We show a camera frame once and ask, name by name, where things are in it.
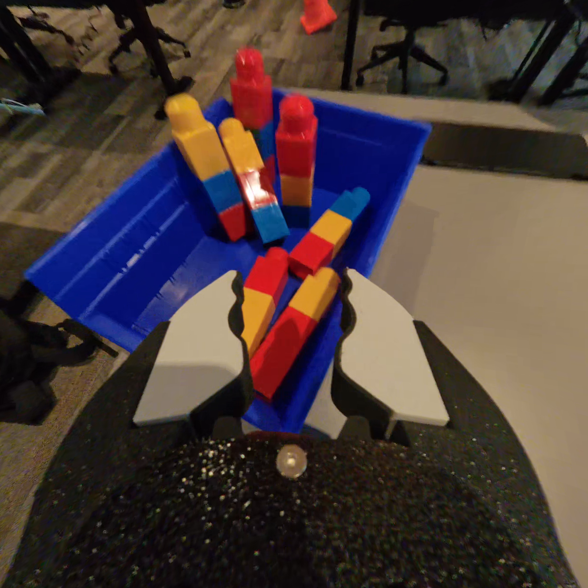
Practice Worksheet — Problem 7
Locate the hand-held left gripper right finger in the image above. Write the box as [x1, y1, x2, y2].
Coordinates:
[331, 267, 451, 441]

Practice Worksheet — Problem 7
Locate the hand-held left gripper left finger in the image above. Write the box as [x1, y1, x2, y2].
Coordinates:
[132, 269, 257, 438]

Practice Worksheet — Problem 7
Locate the blue plastic bin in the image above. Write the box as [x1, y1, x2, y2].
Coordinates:
[24, 89, 432, 435]

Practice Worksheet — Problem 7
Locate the pile of mega block stacks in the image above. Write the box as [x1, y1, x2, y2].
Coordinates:
[164, 46, 372, 402]

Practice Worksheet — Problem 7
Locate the black office chair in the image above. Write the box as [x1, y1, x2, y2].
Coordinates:
[356, 18, 450, 95]
[108, 0, 194, 95]

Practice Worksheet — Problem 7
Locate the orange traffic cone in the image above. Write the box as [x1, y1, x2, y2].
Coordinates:
[300, 0, 339, 36]

